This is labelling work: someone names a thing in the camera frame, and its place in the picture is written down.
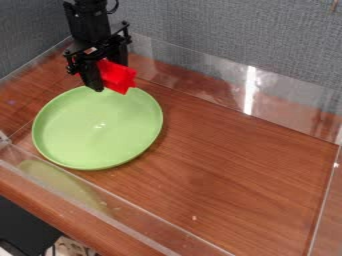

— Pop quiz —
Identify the clear acrylic enclosure wall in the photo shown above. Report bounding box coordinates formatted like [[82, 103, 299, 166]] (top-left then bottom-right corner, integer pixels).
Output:
[[0, 36, 342, 256]]

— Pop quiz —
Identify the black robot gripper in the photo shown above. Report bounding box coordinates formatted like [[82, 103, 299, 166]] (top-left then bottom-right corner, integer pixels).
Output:
[[63, 0, 132, 92]]

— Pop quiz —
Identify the green round plate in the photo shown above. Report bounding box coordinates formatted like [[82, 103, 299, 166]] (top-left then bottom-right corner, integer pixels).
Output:
[[32, 86, 163, 171]]

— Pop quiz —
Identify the white power strip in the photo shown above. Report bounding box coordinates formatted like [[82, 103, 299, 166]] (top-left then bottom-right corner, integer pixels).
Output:
[[43, 236, 99, 256]]

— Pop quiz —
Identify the red plastic block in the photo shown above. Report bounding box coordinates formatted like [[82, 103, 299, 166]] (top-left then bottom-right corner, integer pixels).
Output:
[[95, 58, 136, 95]]

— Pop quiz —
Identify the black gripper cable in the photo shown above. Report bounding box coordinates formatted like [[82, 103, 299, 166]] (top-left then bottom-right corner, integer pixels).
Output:
[[106, 0, 120, 14]]

